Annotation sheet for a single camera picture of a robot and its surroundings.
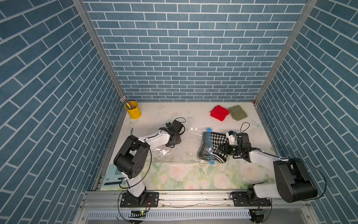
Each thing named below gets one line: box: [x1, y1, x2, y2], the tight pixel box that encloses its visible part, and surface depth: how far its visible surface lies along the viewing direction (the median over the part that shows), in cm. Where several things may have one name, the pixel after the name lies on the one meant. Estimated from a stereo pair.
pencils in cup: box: [119, 95, 135, 110], surface depth 104 cm
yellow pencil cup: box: [125, 100, 142, 120], surface depth 107 cm
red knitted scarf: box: [209, 105, 230, 122], surface depth 112 cm
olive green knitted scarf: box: [228, 104, 248, 121], surface depth 111 cm
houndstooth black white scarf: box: [197, 131, 229, 164], surface depth 91 cm
